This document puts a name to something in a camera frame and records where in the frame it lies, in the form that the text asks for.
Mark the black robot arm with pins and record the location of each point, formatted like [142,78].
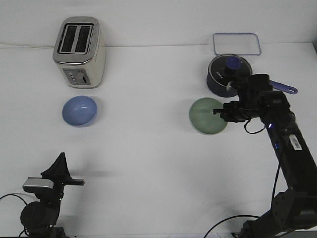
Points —
[295,208]
[39,218]

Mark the dark blue saucepan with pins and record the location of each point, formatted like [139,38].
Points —
[220,90]

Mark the green bowl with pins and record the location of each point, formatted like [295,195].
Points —
[203,119]

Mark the blue bowl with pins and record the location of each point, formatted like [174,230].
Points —
[80,111]

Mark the silver two-slot toaster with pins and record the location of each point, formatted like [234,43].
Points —
[80,53]

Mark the glass pot lid blue knob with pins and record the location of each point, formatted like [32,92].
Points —
[228,67]

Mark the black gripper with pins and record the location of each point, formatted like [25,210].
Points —
[59,174]
[248,106]

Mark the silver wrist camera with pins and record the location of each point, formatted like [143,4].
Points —
[33,185]
[256,82]

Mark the clear blue-rimmed container lid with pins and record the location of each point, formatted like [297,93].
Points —
[243,44]

